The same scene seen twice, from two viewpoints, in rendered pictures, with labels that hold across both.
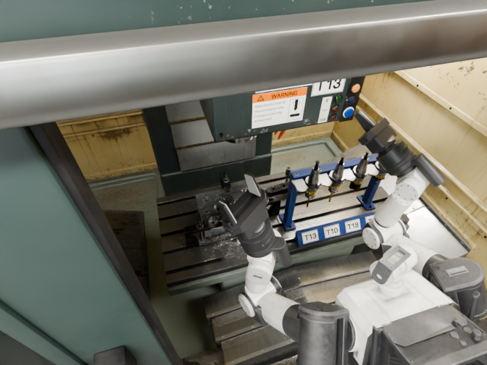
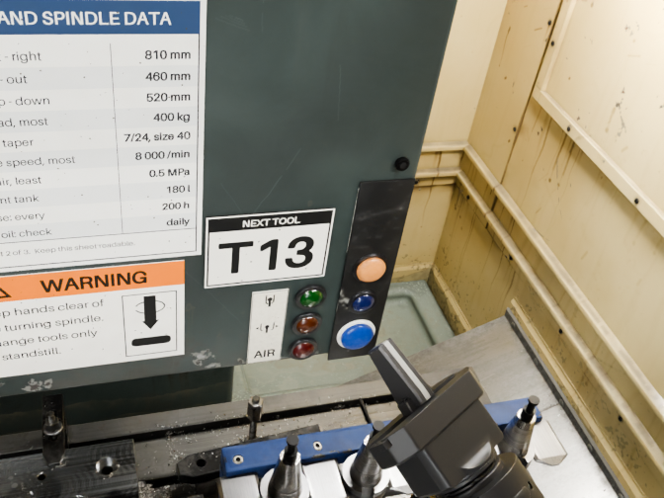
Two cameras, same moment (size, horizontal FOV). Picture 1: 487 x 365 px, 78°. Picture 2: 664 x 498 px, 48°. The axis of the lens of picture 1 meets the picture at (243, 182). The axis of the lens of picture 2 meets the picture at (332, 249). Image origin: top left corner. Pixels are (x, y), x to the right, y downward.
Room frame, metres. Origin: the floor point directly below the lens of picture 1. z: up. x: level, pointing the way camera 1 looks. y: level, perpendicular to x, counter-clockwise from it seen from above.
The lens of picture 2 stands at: (0.33, -0.24, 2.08)
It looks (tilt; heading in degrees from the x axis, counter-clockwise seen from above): 40 degrees down; 354
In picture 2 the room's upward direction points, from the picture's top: 10 degrees clockwise
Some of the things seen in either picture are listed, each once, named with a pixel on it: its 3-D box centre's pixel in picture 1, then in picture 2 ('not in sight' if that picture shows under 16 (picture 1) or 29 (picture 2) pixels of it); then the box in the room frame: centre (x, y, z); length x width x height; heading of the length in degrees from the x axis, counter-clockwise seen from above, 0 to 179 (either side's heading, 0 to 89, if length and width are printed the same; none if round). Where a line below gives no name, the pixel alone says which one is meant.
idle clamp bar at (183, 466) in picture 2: (288, 188); (251, 460); (1.10, -0.24, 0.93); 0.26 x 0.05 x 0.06; 111
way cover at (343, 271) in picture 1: (304, 303); not in sight; (0.59, -0.28, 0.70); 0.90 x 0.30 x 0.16; 106
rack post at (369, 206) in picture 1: (374, 182); not in sight; (1.03, -0.64, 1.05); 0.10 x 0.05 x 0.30; 16
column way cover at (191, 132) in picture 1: (215, 127); not in sight; (1.34, 0.15, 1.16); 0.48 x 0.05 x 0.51; 106
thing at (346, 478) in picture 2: (336, 177); (364, 477); (0.90, -0.39, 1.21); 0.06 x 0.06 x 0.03
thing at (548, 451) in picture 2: not in sight; (543, 444); (0.98, -0.65, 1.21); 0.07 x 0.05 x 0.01; 16
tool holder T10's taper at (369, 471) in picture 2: (339, 169); (370, 457); (0.90, -0.39, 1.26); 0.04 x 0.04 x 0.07
